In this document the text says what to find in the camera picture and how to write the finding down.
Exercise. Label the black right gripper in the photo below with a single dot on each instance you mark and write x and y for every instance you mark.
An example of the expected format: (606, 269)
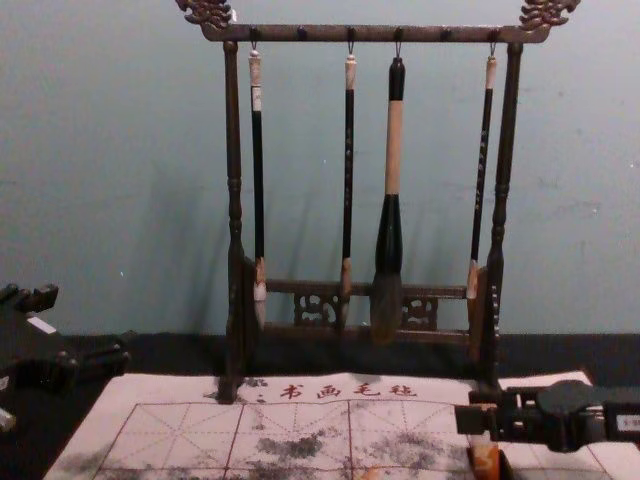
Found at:
(575, 415)

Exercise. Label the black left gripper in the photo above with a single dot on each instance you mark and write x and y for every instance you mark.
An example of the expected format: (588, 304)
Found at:
(25, 350)

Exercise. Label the brush with orange white end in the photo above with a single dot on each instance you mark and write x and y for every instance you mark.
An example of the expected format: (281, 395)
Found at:
(484, 462)

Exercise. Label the black table cloth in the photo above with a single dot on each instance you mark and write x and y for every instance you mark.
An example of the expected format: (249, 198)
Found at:
(550, 355)

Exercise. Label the white felt mat, red grid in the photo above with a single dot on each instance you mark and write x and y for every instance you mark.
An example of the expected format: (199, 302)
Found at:
(300, 440)

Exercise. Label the dark carved wooden brush rack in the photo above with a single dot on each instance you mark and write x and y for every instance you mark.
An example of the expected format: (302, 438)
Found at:
(232, 200)

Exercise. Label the thin black brush, cream cap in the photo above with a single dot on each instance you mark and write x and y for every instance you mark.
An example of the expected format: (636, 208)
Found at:
(348, 175)
(482, 175)

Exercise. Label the black brush with white cap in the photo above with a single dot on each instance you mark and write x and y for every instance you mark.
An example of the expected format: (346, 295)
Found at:
(257, 175)

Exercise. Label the large cream and black brush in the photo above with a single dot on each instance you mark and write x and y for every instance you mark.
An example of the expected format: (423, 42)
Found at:
(393, 150)

